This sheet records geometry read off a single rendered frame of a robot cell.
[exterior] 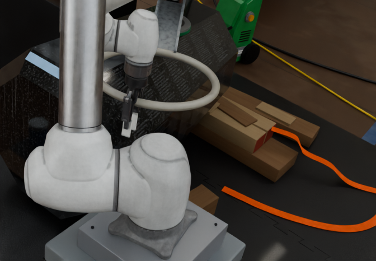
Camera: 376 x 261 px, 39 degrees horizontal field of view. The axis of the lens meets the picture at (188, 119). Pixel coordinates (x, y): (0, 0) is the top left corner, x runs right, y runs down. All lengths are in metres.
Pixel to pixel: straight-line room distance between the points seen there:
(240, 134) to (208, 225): 1.61
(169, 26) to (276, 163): 1.10
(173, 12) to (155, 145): 1.25
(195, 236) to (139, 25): 0.65
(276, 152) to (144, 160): 1.95
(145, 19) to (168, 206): 0.61
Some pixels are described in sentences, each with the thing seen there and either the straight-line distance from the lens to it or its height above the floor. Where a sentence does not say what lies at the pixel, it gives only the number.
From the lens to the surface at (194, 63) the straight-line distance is 2.15.
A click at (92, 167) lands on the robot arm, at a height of 1.10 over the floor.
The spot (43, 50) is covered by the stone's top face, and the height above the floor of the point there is 0.80.
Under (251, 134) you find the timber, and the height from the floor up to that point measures 0.21.
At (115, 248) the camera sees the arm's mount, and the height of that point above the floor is 0.87.
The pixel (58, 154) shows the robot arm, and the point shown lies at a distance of 1.24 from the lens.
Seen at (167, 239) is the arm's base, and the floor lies 0.90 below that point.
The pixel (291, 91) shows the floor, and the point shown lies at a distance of 3.97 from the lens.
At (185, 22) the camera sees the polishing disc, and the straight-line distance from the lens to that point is 2.61.
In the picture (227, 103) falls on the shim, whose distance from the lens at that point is 3.20.
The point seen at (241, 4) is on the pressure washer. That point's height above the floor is 0.49.
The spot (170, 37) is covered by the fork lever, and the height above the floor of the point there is 0.90.
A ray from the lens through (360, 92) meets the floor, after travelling 4.27.
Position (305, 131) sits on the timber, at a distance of 3.40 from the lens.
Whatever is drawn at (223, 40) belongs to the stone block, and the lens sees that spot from 2.82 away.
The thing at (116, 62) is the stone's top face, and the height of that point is 0.80.
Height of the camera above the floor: 1.92
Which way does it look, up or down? 35 degrees down
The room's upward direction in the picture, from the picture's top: 12 degrees clockwise
